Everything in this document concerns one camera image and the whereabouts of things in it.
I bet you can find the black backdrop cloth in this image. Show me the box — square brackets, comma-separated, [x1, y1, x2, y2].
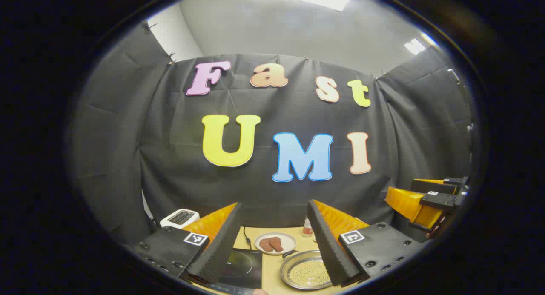
[70, 23, 475, 249]

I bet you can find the ceiling light panel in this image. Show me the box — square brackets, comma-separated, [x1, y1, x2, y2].
[404, 33, 437, 55]

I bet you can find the white round plate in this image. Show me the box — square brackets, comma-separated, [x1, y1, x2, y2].
[255, 232, 297, 255]

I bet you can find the white toaster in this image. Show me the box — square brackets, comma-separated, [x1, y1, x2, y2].
[160, 209, 201, 229]

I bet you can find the black induction cooktop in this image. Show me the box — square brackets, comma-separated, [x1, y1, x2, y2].
[209, 248, 263, 295]

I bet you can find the pile of soybeans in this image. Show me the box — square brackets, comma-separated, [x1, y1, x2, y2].
[290, 261, 332, 287]

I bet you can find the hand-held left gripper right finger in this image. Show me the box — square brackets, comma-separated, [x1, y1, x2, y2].
[307, 199, 426, 287]

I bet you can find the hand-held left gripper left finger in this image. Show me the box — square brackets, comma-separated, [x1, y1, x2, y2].
[132, 202, 243, 285]

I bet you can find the stainless steel pot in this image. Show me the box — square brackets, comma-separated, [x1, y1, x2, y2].
[280, 250, 333, 291]

